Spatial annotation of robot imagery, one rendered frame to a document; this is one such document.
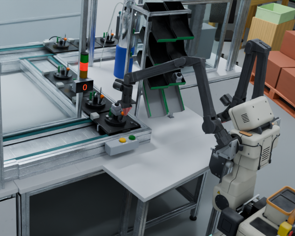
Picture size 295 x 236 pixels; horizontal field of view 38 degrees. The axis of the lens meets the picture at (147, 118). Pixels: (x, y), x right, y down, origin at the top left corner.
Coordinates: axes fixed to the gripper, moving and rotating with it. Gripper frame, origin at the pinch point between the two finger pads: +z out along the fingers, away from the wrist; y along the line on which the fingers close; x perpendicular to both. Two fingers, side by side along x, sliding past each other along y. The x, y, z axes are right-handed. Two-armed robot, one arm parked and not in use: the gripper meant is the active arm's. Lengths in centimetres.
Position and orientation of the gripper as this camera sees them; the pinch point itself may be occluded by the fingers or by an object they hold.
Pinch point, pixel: (125, 114)
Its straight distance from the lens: 270.3
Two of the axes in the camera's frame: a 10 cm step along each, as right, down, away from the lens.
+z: -1.2, 8.8, 4.7
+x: 5.9, 4.4, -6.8
